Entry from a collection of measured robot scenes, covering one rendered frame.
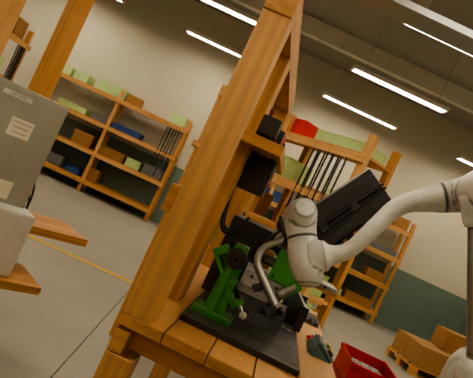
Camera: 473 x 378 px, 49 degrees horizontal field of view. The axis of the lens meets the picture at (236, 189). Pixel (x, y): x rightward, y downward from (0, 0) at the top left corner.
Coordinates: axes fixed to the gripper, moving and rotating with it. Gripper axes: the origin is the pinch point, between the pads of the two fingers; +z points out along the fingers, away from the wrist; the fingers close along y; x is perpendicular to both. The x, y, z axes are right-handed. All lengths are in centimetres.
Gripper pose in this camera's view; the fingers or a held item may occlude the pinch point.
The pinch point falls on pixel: (281, 239)
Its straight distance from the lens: 210.0
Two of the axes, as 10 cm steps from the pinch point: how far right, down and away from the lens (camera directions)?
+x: -9.4, 2.6, -2.1
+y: -3.2, -9.0, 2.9
